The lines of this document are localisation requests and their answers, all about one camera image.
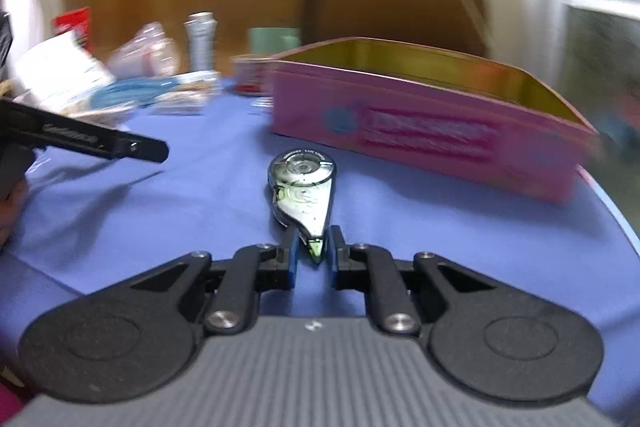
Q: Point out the pink tin box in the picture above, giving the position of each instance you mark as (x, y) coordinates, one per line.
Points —
(425, 127)

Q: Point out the clear plastic bag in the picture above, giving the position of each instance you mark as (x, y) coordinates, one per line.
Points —
(145, 52)

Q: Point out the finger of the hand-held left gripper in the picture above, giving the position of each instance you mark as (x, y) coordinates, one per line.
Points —
(100, 139)

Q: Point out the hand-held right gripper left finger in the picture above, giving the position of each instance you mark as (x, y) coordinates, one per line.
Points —
(293, 259)

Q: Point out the blue pouch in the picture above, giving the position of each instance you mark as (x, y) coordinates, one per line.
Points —
(130, 92)

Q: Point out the person's left hand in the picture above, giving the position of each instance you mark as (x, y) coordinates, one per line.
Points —
(11, 212)

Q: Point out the white paper packet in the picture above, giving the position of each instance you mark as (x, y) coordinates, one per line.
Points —
(55, 72)

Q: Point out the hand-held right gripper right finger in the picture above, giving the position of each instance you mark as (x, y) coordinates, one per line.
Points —
(332, 257)

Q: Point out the red and white cup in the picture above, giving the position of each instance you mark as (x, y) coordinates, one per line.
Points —
(250, 74)

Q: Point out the patterned snack packet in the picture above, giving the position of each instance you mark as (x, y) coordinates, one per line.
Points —
(187, 94)

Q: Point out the red box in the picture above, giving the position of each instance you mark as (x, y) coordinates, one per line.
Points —
(72, 24)

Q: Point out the white tube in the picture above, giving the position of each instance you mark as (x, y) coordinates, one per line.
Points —
(201, 44)

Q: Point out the blue tablecloth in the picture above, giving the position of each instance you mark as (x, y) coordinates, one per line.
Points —
(200, 207)

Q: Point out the brown chair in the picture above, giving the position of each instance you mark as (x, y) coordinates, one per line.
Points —
(390, 7)

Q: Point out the mint green cup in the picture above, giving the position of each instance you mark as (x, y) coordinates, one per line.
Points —
(272, 42)

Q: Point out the correction tape dispenser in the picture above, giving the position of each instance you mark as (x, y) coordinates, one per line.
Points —
(300, 192)

